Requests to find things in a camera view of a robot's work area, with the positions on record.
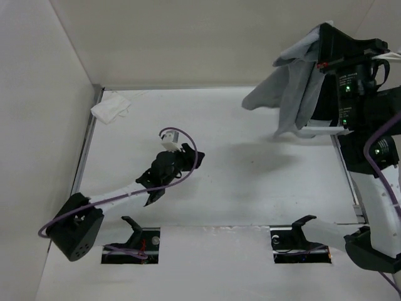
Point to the white plastic basket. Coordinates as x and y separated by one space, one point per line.
321 127

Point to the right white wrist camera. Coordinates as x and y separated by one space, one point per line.
390 56

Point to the grey tank top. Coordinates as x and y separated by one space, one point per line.
293 87

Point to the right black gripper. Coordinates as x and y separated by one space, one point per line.
338 47

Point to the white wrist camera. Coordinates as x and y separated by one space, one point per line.
390 56
169 140

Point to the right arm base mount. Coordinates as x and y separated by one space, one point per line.
291 247

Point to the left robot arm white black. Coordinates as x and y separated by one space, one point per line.
75 228

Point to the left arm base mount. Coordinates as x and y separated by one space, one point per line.
140 248

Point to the folded white tank top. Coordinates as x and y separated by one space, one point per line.
108 110

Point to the black tank tops pile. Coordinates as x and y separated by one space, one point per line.
327 106

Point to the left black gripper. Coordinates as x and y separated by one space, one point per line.
188 157

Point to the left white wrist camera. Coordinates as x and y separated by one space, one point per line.
169 140

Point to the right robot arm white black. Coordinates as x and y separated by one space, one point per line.
371 116

